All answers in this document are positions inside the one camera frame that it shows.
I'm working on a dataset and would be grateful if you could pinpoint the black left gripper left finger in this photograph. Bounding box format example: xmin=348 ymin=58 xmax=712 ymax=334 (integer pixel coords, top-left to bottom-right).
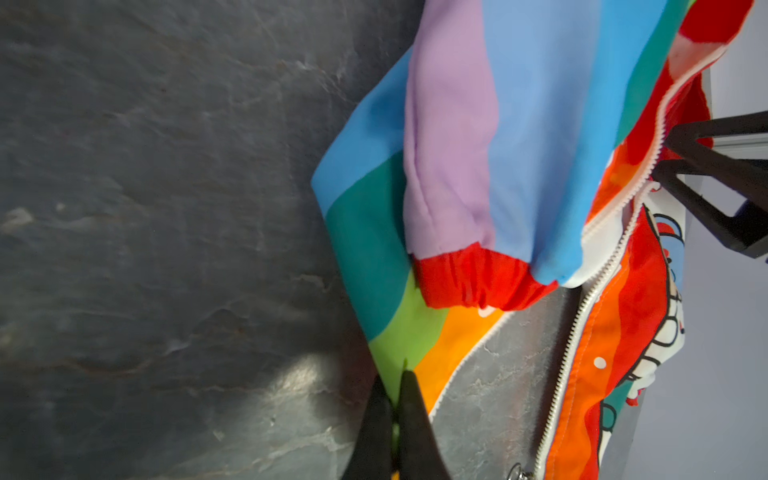
xmin=341 ymin=376 xmax=394 ymax=480

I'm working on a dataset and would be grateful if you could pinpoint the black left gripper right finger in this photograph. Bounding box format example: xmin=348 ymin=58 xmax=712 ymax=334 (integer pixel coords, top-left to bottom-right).
xmin=397 ymin=370 xmax=451 ymax=480

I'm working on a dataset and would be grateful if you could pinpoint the colourful rainbow kids jacket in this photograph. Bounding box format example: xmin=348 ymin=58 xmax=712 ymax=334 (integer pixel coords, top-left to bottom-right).
xmin=312 ymin=1 xmax=753 ymax=479

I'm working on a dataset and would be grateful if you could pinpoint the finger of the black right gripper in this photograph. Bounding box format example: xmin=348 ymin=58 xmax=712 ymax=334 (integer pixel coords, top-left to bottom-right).
xmin=665 ymin=111 xmax=767 ymax=207
xmin=652 ymin=160 xmax=767 ymax=259

